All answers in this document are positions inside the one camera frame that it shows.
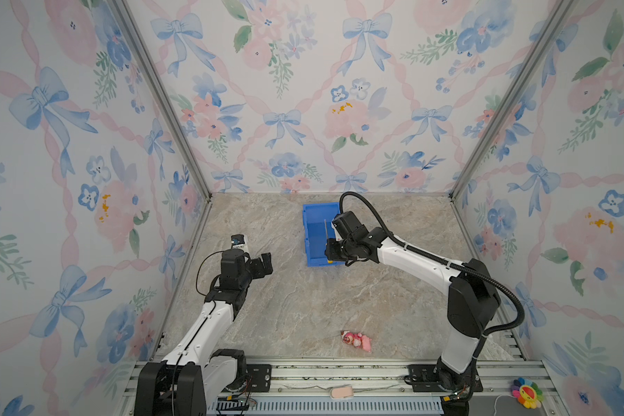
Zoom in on pink eraser block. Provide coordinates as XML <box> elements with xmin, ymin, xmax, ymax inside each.
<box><xmin>329</xmin><ymin>386</ymin><xmax>355</xmax><ymax>400</ymax></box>

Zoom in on blue plastic bin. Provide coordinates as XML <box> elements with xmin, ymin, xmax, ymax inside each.
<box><xmin>303</xmin><ymin>202</ymin><xmax>340</xmax><ymax>267</ymax></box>

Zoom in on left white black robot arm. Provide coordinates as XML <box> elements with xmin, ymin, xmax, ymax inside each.
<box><xmin>133</xmin><ymin>248</ymin><xmax>273</xmax><ymax>415</ymax></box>

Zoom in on aluminium corner post right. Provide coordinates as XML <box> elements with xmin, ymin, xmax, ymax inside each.
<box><xmin>449</xmin><ymin>0</ymin><xmax>575</xmax><ymax>202</ymax></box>

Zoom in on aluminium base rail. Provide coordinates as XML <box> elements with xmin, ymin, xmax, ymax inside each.
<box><xmin>116</xmin><ymin>357</ymin><xmax>570</xmax><ymax>416</ymax></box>

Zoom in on black corrugated cable hose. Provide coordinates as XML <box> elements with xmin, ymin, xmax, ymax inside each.
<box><xmin>339</xmin><ymin>191</ymin><xmax>526</xmax><ymax>360</ymax></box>

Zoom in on colourful flower toy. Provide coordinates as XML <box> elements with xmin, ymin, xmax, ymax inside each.
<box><xmin>511</xmin><ymin>377</ymin><xmax>544</xmax><ymax>409</ymax></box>

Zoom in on aluminium corner post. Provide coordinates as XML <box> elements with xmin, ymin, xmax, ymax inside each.
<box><xmin>107</xmin><ymin>0</ymin><xmax>211</xmax><ymax>203</ymax></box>
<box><xmin>449</xmin><ymin>0</ymin><xmax>575</xmax><ymax>202</ymax></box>

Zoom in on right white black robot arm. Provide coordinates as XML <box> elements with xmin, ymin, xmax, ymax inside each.
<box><xmin>325</xmin><ymin>211</ymin><xmax>500</xmax><ymax>396</ymax></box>

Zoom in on aluminium corner post left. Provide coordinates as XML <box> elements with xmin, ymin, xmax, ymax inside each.
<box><xmin>107</xmin><ymin>0</ymin><xmax>211</xmax><ymax>203</ymax></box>

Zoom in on pink plush toy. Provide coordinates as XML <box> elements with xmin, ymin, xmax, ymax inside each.
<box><xmin>341</xmin><ymin>330</ymin><xmax>372</xmax><ymax>353</ymax></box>

